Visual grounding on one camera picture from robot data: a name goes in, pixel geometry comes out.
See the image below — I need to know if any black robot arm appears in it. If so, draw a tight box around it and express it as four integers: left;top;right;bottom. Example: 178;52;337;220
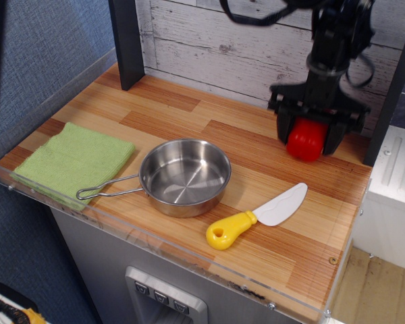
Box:
268;1;375;162

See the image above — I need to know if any yellow handled toy knife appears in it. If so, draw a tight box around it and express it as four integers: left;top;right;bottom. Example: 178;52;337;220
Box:
206;183;308;250

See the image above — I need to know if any clear acrylic guard rail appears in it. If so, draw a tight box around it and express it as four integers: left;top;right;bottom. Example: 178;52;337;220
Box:
0;59;370;323

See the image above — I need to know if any steel pan with wire handle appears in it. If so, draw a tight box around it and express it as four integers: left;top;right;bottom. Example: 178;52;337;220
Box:
76;138;232;218

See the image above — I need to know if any red toy bell pepper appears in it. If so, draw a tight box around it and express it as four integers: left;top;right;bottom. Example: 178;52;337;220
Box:
286;117;328;162

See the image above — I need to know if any dark shelf post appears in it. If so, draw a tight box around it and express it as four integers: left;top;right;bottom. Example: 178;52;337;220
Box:
108;0;145;90
363;44;405;167

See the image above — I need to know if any green folded cloth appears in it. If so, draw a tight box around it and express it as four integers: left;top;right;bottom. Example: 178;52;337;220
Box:
11;122;135;211

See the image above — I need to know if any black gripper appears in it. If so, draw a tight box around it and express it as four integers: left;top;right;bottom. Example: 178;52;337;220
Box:
268;69;371;155

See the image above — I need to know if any white appliance at right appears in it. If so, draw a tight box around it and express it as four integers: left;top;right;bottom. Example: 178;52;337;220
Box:
352;126;405;268

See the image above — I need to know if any silver dispenser panel with buttons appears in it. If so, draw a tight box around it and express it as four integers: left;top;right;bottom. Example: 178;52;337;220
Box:
125;266;209;323

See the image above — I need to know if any dark right shelf post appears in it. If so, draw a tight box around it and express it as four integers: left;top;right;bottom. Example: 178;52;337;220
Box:
363;44;405;167

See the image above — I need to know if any grey cabinet front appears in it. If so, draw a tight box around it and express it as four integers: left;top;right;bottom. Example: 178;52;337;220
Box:
49;206;291;324

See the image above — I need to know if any dark left shelf post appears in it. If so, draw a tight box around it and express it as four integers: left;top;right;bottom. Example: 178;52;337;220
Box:
108;0;145;90

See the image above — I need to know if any yellow object bottom left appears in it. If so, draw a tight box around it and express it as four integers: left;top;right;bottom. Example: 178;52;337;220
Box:
22;308;48;324

